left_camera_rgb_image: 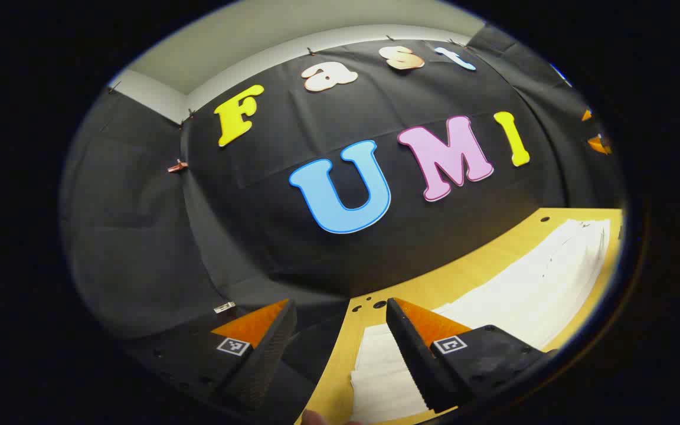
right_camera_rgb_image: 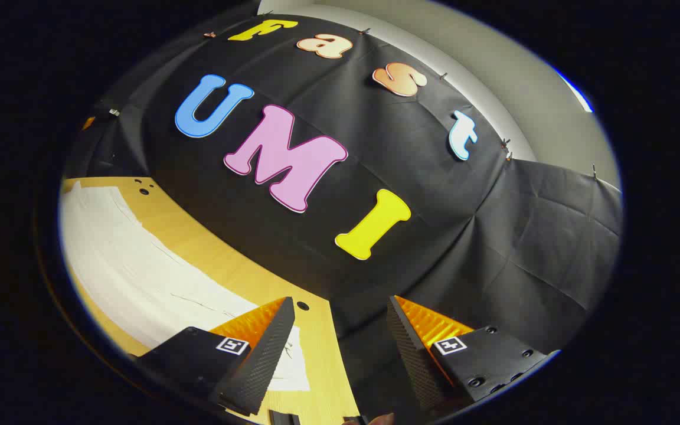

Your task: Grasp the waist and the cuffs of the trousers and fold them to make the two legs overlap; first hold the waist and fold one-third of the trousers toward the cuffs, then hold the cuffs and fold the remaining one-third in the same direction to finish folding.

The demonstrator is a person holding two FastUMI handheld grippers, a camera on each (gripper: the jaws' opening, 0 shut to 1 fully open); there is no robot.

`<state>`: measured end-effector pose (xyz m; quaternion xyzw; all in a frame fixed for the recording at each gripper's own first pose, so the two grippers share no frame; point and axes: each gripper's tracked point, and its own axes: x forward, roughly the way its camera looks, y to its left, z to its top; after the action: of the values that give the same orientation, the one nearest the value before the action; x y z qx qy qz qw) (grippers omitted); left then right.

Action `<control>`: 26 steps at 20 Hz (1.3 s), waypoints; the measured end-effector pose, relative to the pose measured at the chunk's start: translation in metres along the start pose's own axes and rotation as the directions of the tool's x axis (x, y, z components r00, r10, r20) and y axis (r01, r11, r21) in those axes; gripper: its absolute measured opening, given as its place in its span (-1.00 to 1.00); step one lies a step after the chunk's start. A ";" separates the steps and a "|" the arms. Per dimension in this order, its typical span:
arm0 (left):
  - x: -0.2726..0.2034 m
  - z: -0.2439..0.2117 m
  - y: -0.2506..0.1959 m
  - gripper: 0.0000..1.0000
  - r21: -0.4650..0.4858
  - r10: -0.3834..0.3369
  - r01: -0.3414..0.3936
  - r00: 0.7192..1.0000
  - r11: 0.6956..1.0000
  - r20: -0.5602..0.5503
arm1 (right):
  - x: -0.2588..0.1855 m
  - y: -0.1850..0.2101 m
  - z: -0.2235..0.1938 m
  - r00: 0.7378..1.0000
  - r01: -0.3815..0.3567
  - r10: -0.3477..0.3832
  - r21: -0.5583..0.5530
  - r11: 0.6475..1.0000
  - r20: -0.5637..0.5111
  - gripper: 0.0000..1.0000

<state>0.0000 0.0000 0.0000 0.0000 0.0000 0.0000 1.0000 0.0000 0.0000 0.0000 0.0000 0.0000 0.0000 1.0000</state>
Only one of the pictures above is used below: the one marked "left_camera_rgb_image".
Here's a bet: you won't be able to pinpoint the black backdrop cloth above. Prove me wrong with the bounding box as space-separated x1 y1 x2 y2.
60 27 627 414

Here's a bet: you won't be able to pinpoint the white jeans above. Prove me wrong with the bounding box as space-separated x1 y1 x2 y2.
349 218 612 424

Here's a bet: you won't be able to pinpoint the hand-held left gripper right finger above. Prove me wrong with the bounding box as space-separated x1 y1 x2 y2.
385 297 558 413

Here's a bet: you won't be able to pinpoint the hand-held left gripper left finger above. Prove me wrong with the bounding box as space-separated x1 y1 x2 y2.
130 298 298 411

